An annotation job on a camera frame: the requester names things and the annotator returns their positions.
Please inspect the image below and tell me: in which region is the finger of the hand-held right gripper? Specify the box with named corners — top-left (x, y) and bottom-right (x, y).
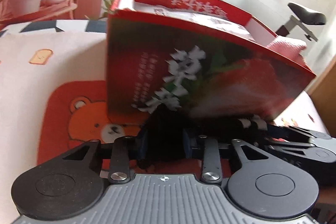
top-left (264, 142), bottom-right (317, 162)
top-left (266, 125), bottom-right (332, 140)

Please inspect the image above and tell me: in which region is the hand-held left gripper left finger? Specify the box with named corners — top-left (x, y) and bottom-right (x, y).
top-left (62, 135), bottom-right (147, 184)

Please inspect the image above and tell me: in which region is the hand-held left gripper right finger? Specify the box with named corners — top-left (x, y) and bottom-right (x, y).
top-left (182, 132), bottom-right (274, 183)

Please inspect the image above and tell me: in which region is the black sock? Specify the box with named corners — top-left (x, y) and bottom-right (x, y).
top-left (135, 106), bottom-right (269, 171)

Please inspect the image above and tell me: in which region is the red strawberry print cardboard box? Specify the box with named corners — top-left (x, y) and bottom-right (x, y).
top-left (106, 0), bottom-right (317, 120)

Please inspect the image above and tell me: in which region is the pink towel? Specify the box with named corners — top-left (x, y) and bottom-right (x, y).
top-left (266, 36), bottom-right (308, 62)

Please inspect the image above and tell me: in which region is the white face mask packet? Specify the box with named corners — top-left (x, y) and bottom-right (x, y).
top-left (133, 2), bottom-right (256, 42)

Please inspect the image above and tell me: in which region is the printed cartoon bear blanket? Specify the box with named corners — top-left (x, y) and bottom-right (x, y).
top-left (0, 19), bottom-right (332, 180)

